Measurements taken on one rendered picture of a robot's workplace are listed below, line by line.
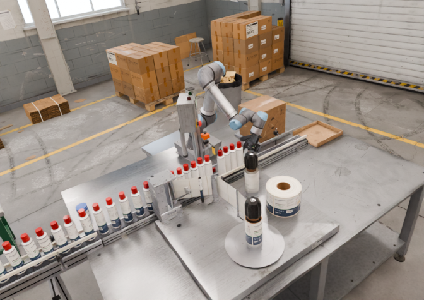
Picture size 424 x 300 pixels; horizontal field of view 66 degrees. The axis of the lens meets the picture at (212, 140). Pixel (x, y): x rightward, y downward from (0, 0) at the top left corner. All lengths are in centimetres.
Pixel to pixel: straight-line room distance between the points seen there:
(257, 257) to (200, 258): 29
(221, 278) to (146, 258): 45
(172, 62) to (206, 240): 418
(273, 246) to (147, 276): 65
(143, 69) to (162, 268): 394
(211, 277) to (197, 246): 21
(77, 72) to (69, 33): 77
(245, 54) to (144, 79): 175
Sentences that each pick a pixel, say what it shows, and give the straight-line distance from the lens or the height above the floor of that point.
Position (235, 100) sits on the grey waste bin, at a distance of 475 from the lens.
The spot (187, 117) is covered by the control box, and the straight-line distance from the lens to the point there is 191.
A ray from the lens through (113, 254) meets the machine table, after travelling 197.
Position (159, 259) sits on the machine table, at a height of 83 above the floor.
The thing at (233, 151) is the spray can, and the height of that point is 104.
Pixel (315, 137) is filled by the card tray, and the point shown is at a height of 83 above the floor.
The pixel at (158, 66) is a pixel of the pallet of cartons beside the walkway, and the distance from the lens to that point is 548.
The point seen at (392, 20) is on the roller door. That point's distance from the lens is 599.
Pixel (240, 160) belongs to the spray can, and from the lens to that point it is 225.
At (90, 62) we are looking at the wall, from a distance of 741.
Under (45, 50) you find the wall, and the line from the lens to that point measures 707.
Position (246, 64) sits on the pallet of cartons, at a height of 47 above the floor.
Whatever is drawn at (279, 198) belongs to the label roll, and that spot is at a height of 101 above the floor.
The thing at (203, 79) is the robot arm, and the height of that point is 149.
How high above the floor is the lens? 221
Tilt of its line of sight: 30 degrees down
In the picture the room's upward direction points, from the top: 6 degrees counter-clockwise
